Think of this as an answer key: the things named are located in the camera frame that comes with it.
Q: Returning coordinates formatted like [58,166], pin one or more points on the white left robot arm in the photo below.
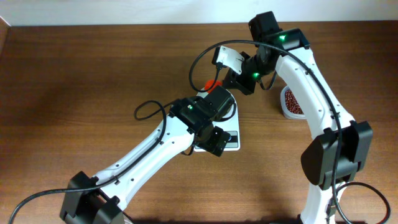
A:
[190,122]

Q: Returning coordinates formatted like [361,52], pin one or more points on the red measuring scoop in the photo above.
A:
[211,85]

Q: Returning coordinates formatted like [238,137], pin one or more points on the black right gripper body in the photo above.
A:
[251,71]

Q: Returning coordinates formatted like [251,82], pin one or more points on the red adzuki beans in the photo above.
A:
[291,103]

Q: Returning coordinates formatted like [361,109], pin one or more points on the white bowl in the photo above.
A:
[202,90]

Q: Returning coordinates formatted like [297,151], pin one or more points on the white digital kitchen scale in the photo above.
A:
[231,126]

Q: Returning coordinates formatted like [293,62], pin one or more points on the clear plastic container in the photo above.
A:
[285,111]

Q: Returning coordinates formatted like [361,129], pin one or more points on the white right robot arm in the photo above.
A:
[340,145]

